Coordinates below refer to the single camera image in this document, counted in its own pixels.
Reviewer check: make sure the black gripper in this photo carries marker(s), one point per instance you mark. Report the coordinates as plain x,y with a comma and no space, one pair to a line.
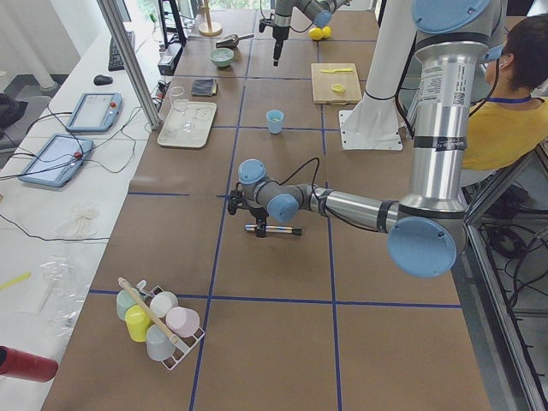
257,213
279,33

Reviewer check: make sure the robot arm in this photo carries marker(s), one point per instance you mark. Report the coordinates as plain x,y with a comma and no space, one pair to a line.
319,14
425,228

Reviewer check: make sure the whole yellow lemon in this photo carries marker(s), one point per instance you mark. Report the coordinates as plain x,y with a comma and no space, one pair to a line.
326,32

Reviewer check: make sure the light blue cup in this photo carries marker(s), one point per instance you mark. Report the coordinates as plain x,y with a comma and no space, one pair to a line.
274,127

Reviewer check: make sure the lemon slice on board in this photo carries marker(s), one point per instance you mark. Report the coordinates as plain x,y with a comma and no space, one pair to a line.
338,88

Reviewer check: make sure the pink cup in rack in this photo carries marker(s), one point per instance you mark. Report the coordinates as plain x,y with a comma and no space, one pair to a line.
183,321

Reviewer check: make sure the yellow cup in rack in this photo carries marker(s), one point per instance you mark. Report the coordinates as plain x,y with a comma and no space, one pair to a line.
138,323

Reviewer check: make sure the grey cup in rack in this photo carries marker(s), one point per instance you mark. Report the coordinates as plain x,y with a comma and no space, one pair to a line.
158,346

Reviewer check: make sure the green cup in rack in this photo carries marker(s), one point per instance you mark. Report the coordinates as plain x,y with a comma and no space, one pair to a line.
124,301

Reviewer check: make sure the metal ice scoop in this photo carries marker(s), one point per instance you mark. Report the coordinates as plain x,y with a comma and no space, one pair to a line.
232,41

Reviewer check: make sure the green bowl with ice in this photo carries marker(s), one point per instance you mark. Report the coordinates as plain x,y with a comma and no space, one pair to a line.
222,57

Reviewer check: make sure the yellow plastic knife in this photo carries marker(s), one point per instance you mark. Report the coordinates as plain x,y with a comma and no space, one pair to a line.
336,70

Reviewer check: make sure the wooden mug tree stand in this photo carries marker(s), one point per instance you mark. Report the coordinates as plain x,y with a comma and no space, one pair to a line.
208,27

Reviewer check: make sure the wooden cutting board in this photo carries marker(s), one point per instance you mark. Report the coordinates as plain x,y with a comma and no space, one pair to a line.
322,93

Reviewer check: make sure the grey folded cloth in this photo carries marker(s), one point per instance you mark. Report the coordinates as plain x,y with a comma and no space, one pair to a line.
204,87

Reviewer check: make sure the clear wine glass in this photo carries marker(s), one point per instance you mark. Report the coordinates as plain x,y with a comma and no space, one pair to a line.
179,103

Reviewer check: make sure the cream bear tray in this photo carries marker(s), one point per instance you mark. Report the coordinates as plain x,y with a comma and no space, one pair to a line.
200,114

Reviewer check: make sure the black keyboard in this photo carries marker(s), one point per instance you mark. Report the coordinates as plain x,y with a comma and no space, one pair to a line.
115,58

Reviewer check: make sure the white gloves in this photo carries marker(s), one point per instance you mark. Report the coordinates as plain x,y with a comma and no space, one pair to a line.
82,223

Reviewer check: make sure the black computer mouse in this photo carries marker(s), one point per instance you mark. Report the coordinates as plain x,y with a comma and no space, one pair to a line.
102,80

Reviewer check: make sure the far blue teach pendant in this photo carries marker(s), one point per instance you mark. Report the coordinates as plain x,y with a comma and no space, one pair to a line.
95,112

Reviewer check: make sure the blue teach pendant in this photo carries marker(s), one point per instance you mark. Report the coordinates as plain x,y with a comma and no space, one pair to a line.
57,161
95,112

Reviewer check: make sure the crumpled clear plastic bag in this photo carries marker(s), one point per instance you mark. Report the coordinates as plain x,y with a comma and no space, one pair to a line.
67,292

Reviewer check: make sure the near blue teach pendant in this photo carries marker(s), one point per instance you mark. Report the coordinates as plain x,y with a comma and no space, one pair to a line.
57,161

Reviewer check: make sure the person in yellow shirt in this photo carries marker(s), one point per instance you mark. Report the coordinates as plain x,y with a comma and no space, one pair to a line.
512,121

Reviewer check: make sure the red bottle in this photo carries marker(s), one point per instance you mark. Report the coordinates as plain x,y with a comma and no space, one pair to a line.
28,366

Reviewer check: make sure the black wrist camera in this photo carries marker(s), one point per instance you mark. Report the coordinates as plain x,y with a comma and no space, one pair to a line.
236,200
265,22

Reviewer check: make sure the white wire cup rack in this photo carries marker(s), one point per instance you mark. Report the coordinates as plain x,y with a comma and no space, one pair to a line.
186,344

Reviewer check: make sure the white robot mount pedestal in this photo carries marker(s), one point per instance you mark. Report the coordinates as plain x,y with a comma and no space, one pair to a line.
373,123

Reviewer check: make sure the wooden rack handle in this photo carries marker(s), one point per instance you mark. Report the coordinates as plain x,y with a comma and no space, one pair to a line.
125,284

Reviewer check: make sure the aluminium frame post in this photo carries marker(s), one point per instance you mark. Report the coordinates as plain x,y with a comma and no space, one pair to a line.
113,20

